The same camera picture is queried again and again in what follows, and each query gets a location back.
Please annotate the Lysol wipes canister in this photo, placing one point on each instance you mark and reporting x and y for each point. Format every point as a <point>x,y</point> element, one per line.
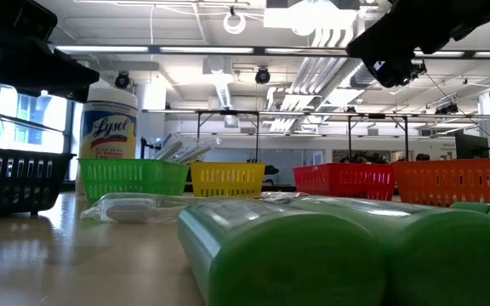
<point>109,136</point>

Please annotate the black computer monitor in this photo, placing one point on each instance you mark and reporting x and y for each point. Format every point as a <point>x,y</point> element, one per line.
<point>470,146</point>

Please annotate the person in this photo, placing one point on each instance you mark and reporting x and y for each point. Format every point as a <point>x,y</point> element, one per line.
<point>423,157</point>

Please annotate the white item in clear wrap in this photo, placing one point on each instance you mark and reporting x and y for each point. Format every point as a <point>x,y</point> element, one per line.
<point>130,210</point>

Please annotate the small monitor on arm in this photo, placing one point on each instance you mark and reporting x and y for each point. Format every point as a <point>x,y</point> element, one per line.
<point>143,149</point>

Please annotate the green plastic basket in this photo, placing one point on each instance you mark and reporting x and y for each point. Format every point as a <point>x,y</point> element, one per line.
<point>130,178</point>

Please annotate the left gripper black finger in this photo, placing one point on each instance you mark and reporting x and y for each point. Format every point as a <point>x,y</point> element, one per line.
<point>66,95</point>
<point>62,74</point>

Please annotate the overhead light bar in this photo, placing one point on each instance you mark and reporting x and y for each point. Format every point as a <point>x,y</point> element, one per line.
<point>206,49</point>

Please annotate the black rig camera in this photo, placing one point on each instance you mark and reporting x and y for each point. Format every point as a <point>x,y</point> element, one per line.
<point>420,68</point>

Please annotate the yellow plastic basket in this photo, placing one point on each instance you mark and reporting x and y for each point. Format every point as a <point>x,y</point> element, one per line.
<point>228,180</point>

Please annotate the clear wrapped toiletry item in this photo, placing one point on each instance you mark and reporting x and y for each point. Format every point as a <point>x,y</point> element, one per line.
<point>283,196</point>

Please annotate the red plastic basket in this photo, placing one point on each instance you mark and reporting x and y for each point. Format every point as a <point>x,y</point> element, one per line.
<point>343,183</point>

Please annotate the black frame stand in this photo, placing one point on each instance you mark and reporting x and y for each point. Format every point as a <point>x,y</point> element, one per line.
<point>349,140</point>
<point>198,127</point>

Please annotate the white ceiling conduits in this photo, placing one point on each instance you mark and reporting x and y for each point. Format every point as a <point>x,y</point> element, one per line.
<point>326,72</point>

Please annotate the small black background object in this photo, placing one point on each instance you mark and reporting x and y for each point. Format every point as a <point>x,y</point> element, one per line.
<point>271,170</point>

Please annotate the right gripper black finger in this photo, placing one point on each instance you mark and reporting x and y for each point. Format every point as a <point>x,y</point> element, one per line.
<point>391,72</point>
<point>398,38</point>

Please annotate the black plastic basket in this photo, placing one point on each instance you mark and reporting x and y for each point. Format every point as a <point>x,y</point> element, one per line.
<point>15,183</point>

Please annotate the orange plastic basket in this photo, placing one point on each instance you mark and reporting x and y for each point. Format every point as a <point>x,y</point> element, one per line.
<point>453,180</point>

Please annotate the small black rig device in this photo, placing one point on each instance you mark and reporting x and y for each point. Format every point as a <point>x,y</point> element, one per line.
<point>447,109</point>

